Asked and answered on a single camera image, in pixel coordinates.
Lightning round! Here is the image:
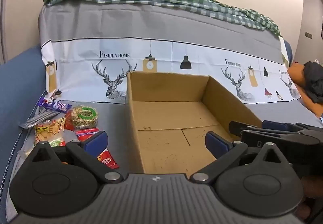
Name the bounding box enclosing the red packet oval logo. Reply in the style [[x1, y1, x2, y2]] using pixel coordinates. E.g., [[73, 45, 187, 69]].
[[96, 148, 120, 169]]

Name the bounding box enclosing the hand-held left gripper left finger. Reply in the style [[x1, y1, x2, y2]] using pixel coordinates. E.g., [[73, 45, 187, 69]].
[[25, 130, 124, 185]]

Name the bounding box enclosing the clear packet green label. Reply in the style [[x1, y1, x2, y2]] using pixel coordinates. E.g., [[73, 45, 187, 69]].
[[48, 130, 81, 148]]

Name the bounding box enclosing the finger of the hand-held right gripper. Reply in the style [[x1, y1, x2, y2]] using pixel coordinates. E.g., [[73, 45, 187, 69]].
[[262, 120, 323, 134], [229, 121, 319, 157]]

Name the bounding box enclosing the narrow red packet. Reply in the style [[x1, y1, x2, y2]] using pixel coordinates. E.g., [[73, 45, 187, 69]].
[[64, 110, 75, 131]]

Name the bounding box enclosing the yellow biscuit packet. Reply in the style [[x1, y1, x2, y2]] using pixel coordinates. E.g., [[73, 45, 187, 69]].
[[34, 117, 66, 145]]

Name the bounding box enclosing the round rice cake green label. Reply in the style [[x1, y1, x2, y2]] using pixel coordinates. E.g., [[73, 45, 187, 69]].
[[71, 105, 99, 129]]

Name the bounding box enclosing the black cloth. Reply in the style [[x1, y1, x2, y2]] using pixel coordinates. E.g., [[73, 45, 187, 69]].
[[303, 61, 323, 103]]

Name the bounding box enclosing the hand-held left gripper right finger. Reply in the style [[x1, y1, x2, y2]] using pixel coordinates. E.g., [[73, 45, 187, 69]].
[[189, 131, 293, 185]]

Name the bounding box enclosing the grey deer print sheet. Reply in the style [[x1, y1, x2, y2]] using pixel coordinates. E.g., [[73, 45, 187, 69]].
[[5, 0, 323, 222]]

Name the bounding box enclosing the person's right hand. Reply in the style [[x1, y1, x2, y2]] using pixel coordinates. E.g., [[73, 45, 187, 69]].
[[295, 175, 323, 219]]

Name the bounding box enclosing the purple snack packet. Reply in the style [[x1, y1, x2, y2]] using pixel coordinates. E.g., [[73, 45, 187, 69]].
[[37, 96, 71, 114]]

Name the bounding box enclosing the red packet white print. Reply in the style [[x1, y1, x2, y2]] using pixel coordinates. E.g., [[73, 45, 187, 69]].
[[75, 127, 99, 142]]

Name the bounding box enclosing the orange cushion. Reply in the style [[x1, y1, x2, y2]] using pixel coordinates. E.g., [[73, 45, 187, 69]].
[[288, 61, 323, 118]]

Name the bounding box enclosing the cardboard box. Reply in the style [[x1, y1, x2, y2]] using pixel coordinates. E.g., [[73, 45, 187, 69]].
[[125, 71, 263, 179]]

